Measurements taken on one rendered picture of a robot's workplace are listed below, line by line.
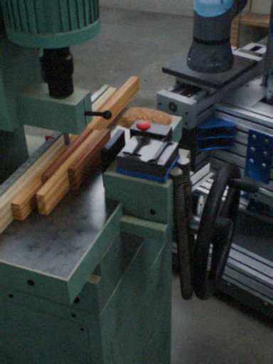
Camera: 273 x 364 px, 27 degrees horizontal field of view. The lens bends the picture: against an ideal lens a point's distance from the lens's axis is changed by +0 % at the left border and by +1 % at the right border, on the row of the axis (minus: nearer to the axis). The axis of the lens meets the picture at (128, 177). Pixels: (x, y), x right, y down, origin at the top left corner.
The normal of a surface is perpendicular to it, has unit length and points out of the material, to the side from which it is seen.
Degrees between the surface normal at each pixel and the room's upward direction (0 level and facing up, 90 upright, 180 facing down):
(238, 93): 0
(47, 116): 90
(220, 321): 0
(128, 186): 90
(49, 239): 0
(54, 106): 90
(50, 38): 90
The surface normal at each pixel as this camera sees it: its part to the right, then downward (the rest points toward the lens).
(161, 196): -0.39, 0.54
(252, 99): -0.04, -0.82
